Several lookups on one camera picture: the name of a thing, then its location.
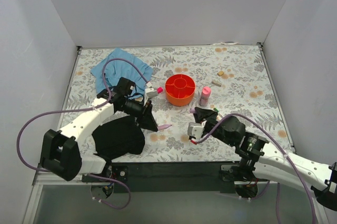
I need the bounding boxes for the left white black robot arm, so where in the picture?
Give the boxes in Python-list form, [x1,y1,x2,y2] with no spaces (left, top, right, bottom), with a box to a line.
[40,77,165,182]

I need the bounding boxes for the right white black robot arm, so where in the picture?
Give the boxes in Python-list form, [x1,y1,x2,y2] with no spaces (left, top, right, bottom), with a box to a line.
[187,107,336,211]

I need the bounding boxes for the pink glue bottle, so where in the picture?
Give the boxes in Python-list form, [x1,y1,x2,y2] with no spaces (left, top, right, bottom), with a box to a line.
[199,86,211,106]

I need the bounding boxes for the orange round organizer container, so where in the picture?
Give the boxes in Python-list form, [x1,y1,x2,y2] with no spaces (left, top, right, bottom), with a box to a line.
[165,74,196,107]

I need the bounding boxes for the pink black highlighter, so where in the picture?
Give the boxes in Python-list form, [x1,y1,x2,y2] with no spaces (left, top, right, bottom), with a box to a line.
[157,87,164,94]

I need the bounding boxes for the small brown eraser piece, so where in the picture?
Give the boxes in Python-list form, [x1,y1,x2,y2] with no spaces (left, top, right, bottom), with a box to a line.
[212,81,222,87]

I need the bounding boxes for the black cloth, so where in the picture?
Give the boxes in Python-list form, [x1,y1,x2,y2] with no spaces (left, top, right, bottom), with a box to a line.
[92,116,145,160]

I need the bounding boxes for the floral table mat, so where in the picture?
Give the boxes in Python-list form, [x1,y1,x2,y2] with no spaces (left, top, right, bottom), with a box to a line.
[51,45,295,164]

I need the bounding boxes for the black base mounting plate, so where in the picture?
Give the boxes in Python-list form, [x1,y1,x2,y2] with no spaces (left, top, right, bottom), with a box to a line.
[81,160,272,195]

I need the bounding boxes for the blue cloth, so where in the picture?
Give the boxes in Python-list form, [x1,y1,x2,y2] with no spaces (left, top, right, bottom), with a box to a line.
[91,48,153,94]

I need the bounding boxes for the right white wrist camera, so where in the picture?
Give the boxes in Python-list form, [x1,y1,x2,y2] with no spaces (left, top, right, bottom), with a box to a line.
[187,123,204,141]

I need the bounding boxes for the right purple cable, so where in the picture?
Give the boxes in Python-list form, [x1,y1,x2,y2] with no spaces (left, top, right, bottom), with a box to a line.
[191,113,318,224]

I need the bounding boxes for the purple cable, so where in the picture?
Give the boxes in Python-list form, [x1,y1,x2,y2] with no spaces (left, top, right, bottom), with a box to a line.
[191,113,318,224]
[16,57,153,171]

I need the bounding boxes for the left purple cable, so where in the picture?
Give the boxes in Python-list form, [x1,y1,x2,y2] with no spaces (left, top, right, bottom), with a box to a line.
[16,57,153,171]

